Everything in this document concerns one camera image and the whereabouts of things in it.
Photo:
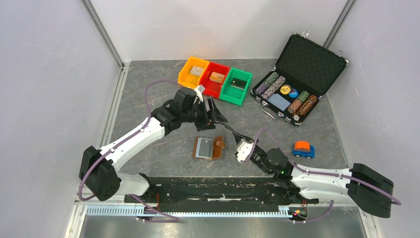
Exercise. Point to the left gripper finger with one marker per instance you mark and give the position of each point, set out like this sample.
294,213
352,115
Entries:
209,115
214,113

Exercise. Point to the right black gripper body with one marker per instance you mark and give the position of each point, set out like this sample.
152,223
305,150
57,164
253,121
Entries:
257,158

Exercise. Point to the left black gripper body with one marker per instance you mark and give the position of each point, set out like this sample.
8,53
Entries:
197,114

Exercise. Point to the brown leather card holder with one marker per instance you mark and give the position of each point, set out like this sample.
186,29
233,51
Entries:
208,148

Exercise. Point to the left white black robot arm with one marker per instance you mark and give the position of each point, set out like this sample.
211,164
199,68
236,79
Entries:
100,168

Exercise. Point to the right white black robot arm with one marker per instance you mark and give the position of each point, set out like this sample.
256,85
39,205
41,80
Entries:
359,185

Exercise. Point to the card stack in red bin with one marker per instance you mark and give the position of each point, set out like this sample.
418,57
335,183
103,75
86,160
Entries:
217,77

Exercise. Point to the card stack in yellow bin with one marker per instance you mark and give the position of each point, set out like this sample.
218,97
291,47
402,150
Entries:
196,71

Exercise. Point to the dark card in green bin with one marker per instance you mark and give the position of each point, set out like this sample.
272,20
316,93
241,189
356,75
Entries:
238,83

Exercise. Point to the blue playing card deck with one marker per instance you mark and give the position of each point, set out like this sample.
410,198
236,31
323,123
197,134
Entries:
279,102

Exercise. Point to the red plastic bin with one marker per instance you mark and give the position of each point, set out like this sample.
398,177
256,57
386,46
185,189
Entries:
212,88

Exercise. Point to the green plastic bin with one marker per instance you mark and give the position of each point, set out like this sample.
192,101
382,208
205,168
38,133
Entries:
231,94

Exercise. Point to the orange blue tape roll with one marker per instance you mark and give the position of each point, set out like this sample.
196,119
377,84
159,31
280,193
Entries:
303,149

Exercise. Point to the yellow plastic bin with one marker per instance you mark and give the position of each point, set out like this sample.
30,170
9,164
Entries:
184,76

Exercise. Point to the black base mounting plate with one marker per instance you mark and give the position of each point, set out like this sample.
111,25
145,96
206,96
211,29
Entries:
222,194

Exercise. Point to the yellow dealer button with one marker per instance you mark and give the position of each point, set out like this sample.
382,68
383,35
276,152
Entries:
285,89

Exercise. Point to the black poker chip case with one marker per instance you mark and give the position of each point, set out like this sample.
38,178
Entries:
309,68

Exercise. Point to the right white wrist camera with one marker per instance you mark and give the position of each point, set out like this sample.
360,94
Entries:
243,150

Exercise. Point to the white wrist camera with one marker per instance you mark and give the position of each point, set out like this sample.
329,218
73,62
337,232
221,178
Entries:
199,92
243,150

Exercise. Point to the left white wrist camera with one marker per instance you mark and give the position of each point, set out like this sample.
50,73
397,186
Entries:
199,92

